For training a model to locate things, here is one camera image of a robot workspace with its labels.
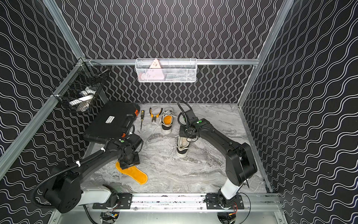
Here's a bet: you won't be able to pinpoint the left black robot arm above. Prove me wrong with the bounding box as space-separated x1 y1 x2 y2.
43 135 143 214

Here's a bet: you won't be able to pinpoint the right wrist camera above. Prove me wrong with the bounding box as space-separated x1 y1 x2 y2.
185 110 197 122

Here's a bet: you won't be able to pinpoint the black white sneaker with laces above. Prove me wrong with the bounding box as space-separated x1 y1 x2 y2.
160 107 174 134

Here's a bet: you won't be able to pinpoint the black plastic tool case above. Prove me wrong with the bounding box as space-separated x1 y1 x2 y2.
83 101 140 144

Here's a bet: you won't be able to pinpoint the black wire corner basket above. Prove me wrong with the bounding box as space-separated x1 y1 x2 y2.
52 60 110 113

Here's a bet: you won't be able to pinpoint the black yellow screwdriver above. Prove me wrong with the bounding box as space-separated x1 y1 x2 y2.
140 110 145 130

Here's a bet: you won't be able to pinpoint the white items in black basket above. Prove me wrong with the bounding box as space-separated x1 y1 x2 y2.
69 87 97 112

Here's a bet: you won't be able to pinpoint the yellow black pliers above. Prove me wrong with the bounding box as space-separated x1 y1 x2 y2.
150 107 163 122

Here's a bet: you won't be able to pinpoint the orange insole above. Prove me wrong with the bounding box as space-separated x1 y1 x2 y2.
162 114 172 126
116 162 148 185

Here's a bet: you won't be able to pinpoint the white wire wall basket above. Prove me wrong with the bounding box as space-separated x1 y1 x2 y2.
135 58 198 83

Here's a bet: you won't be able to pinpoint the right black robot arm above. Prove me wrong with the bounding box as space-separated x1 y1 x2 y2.
180 119 258 200

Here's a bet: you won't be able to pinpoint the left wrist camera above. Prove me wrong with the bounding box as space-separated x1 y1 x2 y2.
127 133 144 154

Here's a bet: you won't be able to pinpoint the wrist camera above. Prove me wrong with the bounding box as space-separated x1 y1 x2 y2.
185 110 197 122
127 133 144 154

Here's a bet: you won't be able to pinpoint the left corrugated black cable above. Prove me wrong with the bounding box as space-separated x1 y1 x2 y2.
30 147 107 209

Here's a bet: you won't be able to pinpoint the pink triangular item in basket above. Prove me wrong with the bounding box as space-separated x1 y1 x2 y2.
144 59 165 81

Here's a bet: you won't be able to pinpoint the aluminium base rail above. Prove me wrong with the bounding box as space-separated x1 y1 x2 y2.
70 193 281 213

